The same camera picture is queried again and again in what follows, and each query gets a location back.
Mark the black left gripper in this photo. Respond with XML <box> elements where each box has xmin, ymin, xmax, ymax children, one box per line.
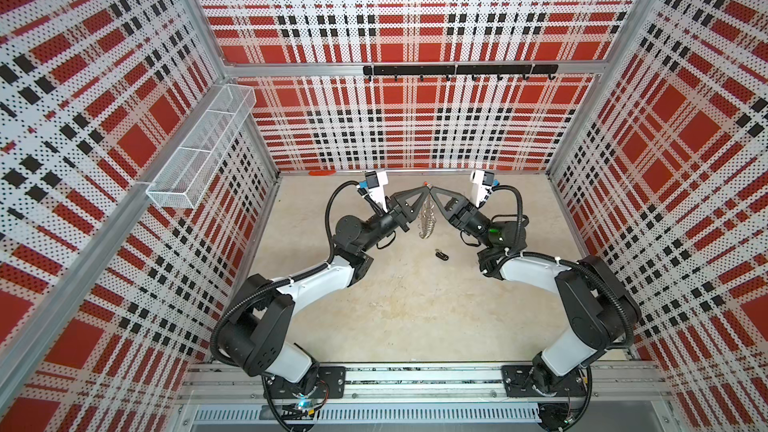
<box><xmin>359</xmin><ymin>186</ymin><xmax>429</xmax><ymax>253</ymax></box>

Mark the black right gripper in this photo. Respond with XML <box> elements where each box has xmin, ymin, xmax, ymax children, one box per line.
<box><xmin>429</xmin><ymin>191</ymin><xmax>493</xmax><ymax>251</ymax></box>

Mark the black key tag with key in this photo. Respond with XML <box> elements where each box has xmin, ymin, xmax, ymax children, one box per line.
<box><xmin>435</xmin><ymin>249</ymin><xmax>449</xmax><ymax>261</ymax></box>

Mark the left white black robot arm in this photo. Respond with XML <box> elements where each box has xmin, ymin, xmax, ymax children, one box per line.
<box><xmin>210</xmin><ymin>181</ymin><xmax>430</xmax><ymax>388</ymax></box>

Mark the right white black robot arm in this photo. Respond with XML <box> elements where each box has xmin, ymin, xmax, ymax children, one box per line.
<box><xmin>431</xmin><ymin>185</ymin><xmax>641</xmax><ymax>394</ymax></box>

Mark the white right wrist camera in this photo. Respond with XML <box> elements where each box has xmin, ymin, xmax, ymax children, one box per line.
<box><xmin>470</xmin><ymin>169</ymin><xmax>498</xmax><ymax>208</ymax></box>

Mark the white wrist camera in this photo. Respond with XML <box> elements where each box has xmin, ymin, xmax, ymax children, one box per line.
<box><xmin>470</xmin><ymin>169</ymin><xmax>498</xmax><ymax>208</ymax></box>
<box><xmin>359</xmin><ymin>170</ymin><xmax>389</xmax><ymax>214</ymax></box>

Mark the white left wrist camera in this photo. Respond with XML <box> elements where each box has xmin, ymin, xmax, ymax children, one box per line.
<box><xmin>359</xmin><ymin>170</ymin><xmax>389</xmax><ymax>214</ymax></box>

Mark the red flat piece at wall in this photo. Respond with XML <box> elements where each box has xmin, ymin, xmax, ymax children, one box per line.
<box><xmin>308</xmin><ymin>170</ymin><xmax>337</xmax><ymax>177</ymax></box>

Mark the black wall hook rail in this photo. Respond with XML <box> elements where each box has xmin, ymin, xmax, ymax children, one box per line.
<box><xmin>362</xmin><ymin>63</ymin><xmax>559</xmax><ymax>79</ymax></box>

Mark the white wire mesh basket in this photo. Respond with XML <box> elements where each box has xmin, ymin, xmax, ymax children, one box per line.
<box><xmin>147</xmin><ymin>84</ymin><xmax>255</xmax><ymax>209</ymax></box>

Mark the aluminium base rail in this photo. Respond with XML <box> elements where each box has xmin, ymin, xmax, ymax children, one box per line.
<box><xmin>173</xmin><ymin>362</ymin><xmax>673</xmax><ymax>427</ymax></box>

